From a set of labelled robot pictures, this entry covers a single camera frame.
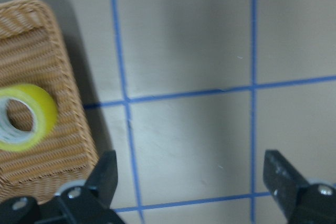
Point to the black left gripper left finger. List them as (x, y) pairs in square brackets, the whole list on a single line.
[(102, 182)]

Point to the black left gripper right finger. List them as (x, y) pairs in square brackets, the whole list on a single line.
[(283, 181)]

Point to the yellow tape roll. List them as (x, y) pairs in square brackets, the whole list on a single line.
[(44, 113)]

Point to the brown wicker basket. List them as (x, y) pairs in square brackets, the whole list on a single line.
[(33, 51)]

